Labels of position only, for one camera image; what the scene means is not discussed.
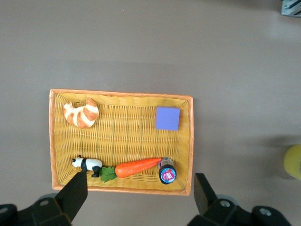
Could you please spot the grey aluminium bracket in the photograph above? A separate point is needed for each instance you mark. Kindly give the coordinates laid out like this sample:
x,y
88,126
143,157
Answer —
x,y
292,8

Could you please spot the small bottle with colourful cap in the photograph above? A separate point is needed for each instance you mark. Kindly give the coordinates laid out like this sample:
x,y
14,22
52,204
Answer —
x,y
167,175

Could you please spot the orange rimmed yellow wicker basket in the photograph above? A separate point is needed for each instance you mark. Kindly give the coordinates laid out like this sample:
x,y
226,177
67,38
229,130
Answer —
x,y
129,141

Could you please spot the orange toy carrot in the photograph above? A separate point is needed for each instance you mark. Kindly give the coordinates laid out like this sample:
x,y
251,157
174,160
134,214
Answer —
x,y
136,167

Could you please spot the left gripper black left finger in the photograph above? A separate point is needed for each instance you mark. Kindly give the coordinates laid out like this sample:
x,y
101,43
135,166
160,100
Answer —
x,y
70,197

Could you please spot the purple foam block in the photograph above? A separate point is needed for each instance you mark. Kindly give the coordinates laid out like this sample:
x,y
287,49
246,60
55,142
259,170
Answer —
x,y
167,118

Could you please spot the toy croissant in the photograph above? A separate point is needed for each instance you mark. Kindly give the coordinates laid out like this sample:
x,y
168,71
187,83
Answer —
x,y
82,115

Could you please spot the toy panda figure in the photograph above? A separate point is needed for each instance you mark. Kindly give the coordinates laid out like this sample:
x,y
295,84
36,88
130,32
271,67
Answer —
x,y
90,163

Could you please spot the yellowish clear tape roll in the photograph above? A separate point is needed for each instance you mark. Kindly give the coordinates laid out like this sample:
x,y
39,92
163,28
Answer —
x,y
294,162

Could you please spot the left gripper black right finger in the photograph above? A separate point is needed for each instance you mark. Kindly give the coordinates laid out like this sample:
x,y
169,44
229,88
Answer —
x,y
207,202

